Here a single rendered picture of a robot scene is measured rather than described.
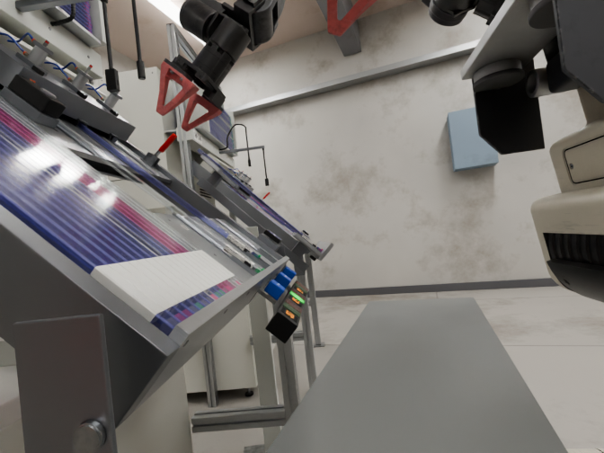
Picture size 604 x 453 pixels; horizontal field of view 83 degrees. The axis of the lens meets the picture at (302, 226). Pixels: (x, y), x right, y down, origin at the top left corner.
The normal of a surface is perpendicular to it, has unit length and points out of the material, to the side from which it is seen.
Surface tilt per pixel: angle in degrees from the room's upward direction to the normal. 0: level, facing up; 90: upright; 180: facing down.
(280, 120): 90
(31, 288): 90
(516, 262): 90
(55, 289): 90
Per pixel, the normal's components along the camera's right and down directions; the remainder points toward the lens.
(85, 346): -0.07, -0.01
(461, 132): -0.34, 0.02
